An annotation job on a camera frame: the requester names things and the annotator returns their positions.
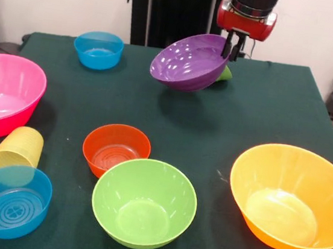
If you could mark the red plastic bowl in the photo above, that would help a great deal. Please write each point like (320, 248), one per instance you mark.
(116, 151)

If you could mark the blue plastic bowl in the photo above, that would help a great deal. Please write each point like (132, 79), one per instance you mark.
(7, 211)
(97, 52)

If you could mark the orange plastic bowl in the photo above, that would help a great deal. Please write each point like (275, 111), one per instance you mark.
(289, 188)

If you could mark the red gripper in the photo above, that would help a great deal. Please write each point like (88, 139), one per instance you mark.
(245, 23)

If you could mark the small green plastic bowl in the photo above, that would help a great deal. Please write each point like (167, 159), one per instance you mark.
(225, 74)

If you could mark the yellow plastic cup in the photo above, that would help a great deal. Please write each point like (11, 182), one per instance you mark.
(21, 146)

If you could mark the dark green table cloth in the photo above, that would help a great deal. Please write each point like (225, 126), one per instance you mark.
(200, 119)

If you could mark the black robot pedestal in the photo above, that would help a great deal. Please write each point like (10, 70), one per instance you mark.
(180, 11)

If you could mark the purple plastic bowl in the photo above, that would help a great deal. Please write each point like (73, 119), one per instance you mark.
(189, 63)

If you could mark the large green plastic bowl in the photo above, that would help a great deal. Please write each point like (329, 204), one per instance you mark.
(145, 201)

